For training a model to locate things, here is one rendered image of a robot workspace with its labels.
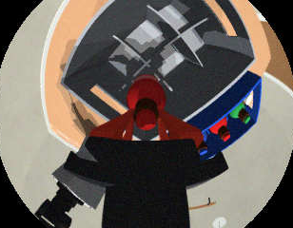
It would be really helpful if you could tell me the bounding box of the blue crate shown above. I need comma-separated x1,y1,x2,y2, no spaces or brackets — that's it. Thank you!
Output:
186,70,262,161

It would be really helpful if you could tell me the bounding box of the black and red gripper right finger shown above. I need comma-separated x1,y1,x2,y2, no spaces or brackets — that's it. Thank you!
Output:
158,107,204,148

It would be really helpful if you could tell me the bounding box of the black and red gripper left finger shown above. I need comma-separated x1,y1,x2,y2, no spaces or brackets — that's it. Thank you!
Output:
89,107,134,141

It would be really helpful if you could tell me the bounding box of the green bottle with pale green label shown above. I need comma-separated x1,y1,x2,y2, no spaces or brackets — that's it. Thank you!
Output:
229,103,250,124

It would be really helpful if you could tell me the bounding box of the dark grey crate with dividers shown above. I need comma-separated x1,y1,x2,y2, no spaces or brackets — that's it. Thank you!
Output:
60,0,257,122

